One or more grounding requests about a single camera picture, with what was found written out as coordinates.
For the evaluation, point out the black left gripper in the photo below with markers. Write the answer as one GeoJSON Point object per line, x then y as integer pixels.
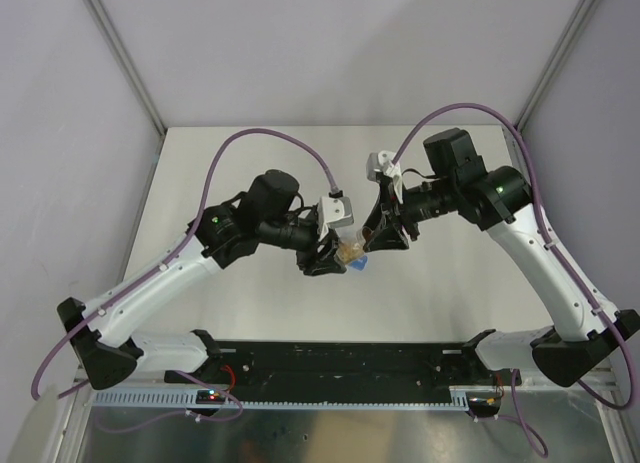
{"type": "Point", "coordinates": [314, 263]}

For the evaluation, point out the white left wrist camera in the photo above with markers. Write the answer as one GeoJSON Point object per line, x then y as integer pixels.
{"type": "Point", "coordinates": [333, 213]}

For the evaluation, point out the amber pill bottle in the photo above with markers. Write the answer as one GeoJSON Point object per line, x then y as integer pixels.
{"type": "Point", "coordinates": [351, 245]}

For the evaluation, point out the aluminium frame post right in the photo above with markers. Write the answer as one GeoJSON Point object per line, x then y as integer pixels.
{"type": "Point", "coordinates": [568, 39]}

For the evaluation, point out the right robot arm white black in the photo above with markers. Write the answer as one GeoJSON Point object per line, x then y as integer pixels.
{"type": "Point", "coordinates": [585, 328]}

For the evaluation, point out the aluminium frame post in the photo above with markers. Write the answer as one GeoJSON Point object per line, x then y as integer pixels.
{"type": "Point", "coordinates": [122, 57]}
{"type": "Point", "coordinates": [568, 39]}

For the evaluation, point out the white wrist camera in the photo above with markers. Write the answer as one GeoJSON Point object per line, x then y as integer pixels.
{"type": "Point", "coordinates": [333, 213]}
{"type": "Point", "coordinates": [381, 164]}

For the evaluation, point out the small electronics board with leds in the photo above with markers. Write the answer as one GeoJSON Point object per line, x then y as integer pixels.
{"type": "Point", "coordinates": [209, 397]}

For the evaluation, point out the blue weekly pill organizer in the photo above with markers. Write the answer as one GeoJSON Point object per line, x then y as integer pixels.
{"type": "Point", "coordinates": [359, 264]}

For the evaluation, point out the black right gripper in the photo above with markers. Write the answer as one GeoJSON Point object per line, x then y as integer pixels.
{"type": "Point", "coordinates": [389, 215]}

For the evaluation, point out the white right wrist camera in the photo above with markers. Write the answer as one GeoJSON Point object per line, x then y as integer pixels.
{"type": "Point", "coordinates": [381, 164]}

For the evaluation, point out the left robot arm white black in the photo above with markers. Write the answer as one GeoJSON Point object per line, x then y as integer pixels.
{"type": "Point", "coordinates": [105, 332]}

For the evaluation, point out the aluminium frame post left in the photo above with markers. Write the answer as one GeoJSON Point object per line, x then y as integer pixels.
{"type": "Point", "coordinates": [122, 57]}

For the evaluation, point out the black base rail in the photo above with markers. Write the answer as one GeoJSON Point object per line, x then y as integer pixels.
{"type": "Point", "coordinates": [348, 373]}

